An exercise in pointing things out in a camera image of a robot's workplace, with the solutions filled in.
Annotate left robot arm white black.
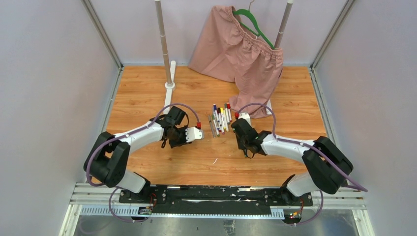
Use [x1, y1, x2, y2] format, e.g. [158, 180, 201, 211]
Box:
[83, 106, 191, 203]

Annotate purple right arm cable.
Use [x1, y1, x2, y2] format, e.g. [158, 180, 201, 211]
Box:
[235, 103, 368, 226]

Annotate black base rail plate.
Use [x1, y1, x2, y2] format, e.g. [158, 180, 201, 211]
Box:
[118, 185, 313, 216]

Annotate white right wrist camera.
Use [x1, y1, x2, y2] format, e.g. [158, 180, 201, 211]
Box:
[238, 112, 251, 125]

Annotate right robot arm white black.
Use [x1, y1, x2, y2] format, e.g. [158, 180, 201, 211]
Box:
[231, 118, 354, 206]

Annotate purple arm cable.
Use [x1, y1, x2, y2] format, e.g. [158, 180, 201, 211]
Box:
[235, 103, 368, 226]
[85, 103, 201, 224]

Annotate yellow cap white marker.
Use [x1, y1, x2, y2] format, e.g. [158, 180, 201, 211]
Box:
[221, 108, 229, 132]

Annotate pink shorts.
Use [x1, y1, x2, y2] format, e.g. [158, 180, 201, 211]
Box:
[188, 5, 284, 118]

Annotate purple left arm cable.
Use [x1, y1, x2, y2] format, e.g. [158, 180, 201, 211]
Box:
[85, 103, 201, 224]

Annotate red cap white marker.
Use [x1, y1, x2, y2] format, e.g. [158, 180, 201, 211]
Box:
[226, 103, 232, 122]

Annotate black cap white marker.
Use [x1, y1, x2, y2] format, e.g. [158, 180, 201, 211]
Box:
[218, 108, 226, 133]

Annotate green cap white marker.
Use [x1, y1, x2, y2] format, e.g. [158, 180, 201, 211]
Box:
[211, 114, 220, 137]
[224, 103, 231, 124]

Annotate grey garment rack right pole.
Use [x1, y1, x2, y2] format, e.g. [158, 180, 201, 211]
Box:
[274, 0, 294, 48]

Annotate white garment rack right foot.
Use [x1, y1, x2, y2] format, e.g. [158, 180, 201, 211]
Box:
[266, 99, 273, 116]

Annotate grey garment rack left pole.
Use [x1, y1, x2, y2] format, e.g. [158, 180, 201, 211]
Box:
[154, 0, 170, 66]

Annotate aluminium frame left post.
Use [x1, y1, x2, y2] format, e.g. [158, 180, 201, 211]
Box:
[81, 0, 123, 70]

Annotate green clothes hanger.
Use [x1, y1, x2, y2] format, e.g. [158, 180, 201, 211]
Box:
[232, 0, 275, 50]

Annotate purple cap white marker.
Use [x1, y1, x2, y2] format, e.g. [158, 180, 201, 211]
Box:
[217, 108, 225, 134]

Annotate grey garment rack pole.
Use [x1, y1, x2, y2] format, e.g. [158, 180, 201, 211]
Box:
[154, 0, 170, 66]
[274, 0, 294, 48]

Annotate white garment rack foot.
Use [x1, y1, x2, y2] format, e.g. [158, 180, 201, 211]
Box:
[266, 99, 273, 116]
[164, 60, 177, 107]

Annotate aluminium frame right post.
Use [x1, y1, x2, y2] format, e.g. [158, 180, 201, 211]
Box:
[310, 0, 356, 70]

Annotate white garment rack left foot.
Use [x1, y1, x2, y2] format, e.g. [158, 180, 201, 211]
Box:
[164, 60, 177, 107]

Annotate aluminium frame post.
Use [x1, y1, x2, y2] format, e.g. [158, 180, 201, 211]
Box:
[310, 0, 356, 70]
[81, 0, 123, 70]

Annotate grey clear-cap pen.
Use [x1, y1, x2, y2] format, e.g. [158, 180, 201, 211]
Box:
[208, 115, 216, 138]

